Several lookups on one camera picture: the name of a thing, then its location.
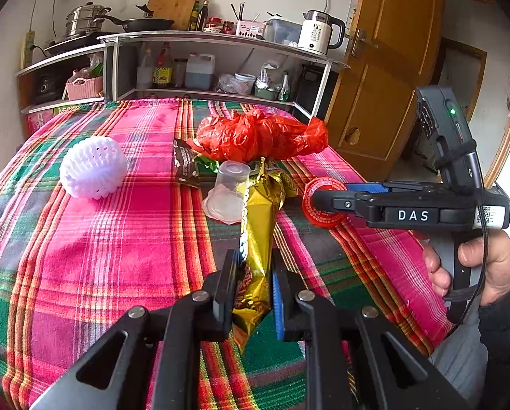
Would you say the metal kitchen shelf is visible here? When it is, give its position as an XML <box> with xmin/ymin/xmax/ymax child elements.
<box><xmin>16</xmin><ymin>31</ymin><xmax>346</xmax><ymax>119</ymax></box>

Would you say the wooden door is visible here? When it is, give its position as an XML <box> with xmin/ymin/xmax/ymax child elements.
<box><xmin>325</xmin><ymin>0</ymin><xmax>444</xmax><ymax>181</ymax></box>

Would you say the black frying pan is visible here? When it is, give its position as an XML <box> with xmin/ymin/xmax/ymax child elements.
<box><xmin>102</xmin><ymin>5</ymin><xmax>174</xmax><ymax>32</ymax></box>

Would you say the plaid pink tablecloth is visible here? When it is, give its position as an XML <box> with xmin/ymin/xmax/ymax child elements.
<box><xmin>0</xmin><ymin>99</ymin><xmax>450</xmax><ymax>409</ymax></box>

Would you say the clear plastic container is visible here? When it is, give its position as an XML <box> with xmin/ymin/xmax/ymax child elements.
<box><xmin>263</xmin><ymin>18</ymin><xmax>302</xmax><ymax>45</ymax></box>

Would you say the pink basket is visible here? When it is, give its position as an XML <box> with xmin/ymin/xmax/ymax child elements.
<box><xmin>66</xmin><ymin>77</ymin><xmax>103</xmax><ymax>100</ymax></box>

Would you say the clear plastic cup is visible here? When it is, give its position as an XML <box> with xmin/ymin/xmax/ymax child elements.
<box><xmin>202</xmin><ymin>160</ymin><xmax>250</xmax><ymax>225</ymax></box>

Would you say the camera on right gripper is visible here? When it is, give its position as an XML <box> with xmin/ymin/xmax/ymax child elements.
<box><xmin>415</xmin><ymin>85</ymin><xmax>484</xmax><ymax>194</ymax></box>

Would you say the pink utensil holder box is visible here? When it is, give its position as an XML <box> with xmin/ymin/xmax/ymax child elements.
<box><xmin>235</xmin><ymin>20</ymin><xmax>265</xmax><ymax>39</ymax></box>

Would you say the red round lid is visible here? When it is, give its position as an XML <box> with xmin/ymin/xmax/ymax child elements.
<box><xmin>301</xmin><ymin>177</ymin><xmax>347</xmax><ymax>229</ymax></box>

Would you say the soy sauce bottle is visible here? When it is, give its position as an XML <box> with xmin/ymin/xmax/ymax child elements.
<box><xmin>152</xmin><ymin>42</ymin><xmax>174</xmax><ymax>89</ymax></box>

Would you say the steel steamer pot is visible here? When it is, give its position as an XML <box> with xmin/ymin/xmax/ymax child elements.
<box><xmin>65</xmin><ymin>2</ymin><xmax>111</xmax><ymax>37</ymax></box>

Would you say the gold snack wrapper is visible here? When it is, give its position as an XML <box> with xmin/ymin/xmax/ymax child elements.
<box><xmin>233</xmin><ymin>158</ymin><xmax>298</xmax><ymax>351</ymax></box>

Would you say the white oil jug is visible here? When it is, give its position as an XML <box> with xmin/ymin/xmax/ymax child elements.
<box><xmin>184</xmin><ymin>53</ymin><xmax>216</xmax><ymax>91</ymax></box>

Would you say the white electric kettle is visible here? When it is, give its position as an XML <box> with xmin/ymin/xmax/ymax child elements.
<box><xmin>298</xmin><ymin>10</ymin><xmax>346</xmax><ymax>55</ymax></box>

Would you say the brown coffee sachet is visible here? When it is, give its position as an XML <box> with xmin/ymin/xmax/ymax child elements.
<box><xmin>173</xmin><ymin>138</ymin><xmax>200</xmax><ymax>188</ymax></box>

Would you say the red plastic bag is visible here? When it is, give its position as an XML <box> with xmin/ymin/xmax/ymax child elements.
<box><xmin>187</xmin><ymin>108</ymin><xmax>328</xmax><ymax>164</ymax></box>

